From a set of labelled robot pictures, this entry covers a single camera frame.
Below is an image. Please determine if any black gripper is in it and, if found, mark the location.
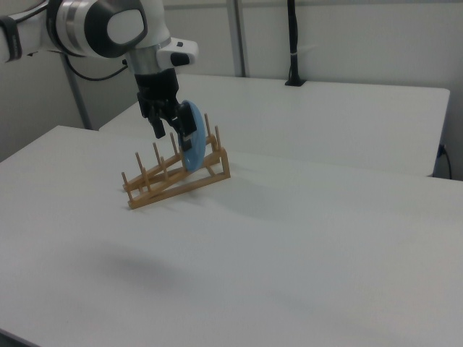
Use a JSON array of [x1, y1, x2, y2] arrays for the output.
[[134, 67, 197, 153]]

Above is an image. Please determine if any blue round plate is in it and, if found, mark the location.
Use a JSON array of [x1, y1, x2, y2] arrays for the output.
[[179, 100, 208, 173]]

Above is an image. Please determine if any wooden plate rack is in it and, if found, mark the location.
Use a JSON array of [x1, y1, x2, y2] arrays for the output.
[[121, 113, 232, 211]]

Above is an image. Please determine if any black pole with base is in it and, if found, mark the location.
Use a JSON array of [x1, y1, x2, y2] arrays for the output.
[[284, 0, 308, 87]]

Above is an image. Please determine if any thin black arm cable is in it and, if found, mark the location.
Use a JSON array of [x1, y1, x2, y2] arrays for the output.
[[64, 53, 128, 82]]

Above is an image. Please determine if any grey aluminium frame post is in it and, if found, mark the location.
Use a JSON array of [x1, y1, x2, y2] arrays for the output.
[[226, 0, 251, 78], [59, 53, 92, 131]]

